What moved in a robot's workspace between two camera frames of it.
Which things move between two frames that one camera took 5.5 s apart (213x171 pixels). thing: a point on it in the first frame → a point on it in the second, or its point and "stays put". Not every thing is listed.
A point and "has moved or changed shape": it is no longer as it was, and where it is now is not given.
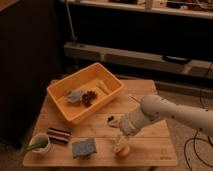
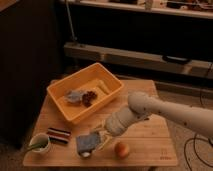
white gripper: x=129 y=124 → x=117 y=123
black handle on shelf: x=176 y=59 stays put
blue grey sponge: x=84 y=149 has moved or changed shape
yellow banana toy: x=103 y=87 stays put
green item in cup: x=35 y=145 stays put
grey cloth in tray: x=74 y=95 stays put
